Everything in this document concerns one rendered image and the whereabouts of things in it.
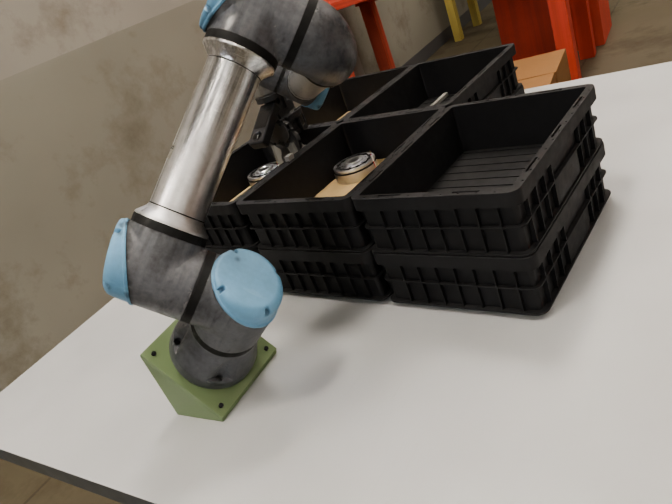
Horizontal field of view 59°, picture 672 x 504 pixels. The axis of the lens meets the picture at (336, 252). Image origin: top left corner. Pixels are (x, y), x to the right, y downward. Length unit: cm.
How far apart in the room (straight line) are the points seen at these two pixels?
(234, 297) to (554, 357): 46
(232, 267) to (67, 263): 226
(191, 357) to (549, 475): 56
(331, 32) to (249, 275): 38
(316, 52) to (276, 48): 6
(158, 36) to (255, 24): 274
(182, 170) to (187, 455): 45
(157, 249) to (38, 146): 225
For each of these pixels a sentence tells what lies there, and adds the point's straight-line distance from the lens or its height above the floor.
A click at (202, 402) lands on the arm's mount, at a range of 103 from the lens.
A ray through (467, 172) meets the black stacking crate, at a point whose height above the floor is 83.
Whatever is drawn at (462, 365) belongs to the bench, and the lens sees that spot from 93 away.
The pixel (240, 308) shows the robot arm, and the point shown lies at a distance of 86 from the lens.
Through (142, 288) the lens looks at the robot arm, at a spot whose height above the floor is 98.
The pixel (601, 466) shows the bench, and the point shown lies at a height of 70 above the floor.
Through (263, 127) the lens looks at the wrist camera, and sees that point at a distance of 142.
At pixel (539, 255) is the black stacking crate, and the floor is 81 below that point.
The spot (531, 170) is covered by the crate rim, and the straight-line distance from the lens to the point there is 90.
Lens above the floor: 130
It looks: 26 degrees down
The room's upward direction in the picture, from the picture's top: 23 degrees counter-clockwise
